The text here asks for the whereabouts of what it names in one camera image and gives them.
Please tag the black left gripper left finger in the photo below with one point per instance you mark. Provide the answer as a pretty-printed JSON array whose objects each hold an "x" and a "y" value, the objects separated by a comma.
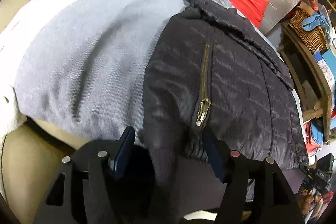
[{"x": 119, "y": 151}]

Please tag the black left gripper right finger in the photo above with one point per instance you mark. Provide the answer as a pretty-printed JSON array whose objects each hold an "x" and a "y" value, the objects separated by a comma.
[{"x": 219, "y": 155}]

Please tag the black puffer jacket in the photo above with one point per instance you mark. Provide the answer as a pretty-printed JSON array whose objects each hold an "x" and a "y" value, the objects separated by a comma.
[{"x": 211, "y": 69}]

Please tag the right hand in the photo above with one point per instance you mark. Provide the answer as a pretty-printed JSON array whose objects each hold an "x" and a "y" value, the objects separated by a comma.
[{"x": 312, "y": 203}]

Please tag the wooden shelf unit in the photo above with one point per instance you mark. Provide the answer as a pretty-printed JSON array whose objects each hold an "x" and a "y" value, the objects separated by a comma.
[{"x": 310, "y": 83}]

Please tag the grey knit blanket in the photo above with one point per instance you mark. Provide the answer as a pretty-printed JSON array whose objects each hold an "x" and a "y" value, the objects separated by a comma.
[{"x": 84, "y": 61}]

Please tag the wicker basket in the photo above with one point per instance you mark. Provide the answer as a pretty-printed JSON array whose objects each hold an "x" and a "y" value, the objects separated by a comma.
[{"x": 315, "y": 39}]

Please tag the light blue cloth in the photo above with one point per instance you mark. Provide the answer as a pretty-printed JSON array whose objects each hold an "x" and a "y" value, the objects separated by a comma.
[{"x": 314, "y": 21}]

